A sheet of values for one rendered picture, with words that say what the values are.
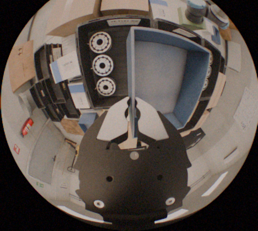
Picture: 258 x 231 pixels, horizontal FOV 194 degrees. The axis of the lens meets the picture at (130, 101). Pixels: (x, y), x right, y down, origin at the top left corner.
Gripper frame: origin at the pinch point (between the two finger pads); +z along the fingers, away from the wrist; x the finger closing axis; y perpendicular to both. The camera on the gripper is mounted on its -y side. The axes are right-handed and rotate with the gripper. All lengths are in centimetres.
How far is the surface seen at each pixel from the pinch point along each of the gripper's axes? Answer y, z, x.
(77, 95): 14.6, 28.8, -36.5
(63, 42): -25, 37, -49
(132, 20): -22.2, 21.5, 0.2
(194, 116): 39, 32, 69
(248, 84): -47, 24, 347
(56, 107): 54, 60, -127
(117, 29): -20.8, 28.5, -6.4
